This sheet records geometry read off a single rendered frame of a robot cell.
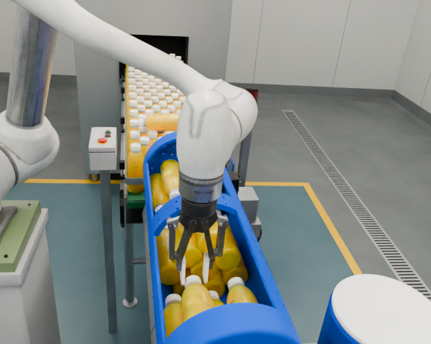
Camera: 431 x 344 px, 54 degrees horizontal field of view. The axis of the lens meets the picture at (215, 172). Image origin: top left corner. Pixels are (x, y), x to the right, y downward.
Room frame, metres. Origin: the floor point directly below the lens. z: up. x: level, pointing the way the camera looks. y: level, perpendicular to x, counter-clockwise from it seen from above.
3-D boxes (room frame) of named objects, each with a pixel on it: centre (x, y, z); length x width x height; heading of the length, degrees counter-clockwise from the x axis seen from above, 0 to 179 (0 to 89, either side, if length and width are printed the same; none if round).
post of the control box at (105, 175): (1.54, 0.46, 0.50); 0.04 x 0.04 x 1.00; 13
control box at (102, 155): (1.54, 0.46, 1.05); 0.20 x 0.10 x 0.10; 13
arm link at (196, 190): (0.75, 0.03, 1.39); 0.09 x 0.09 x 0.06
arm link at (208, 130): (0.76, 0.02, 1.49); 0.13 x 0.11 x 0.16; 161
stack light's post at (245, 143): (1.86, -0.13, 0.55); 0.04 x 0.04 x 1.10; 13
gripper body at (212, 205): (0.75, 0.03, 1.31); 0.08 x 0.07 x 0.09; 103
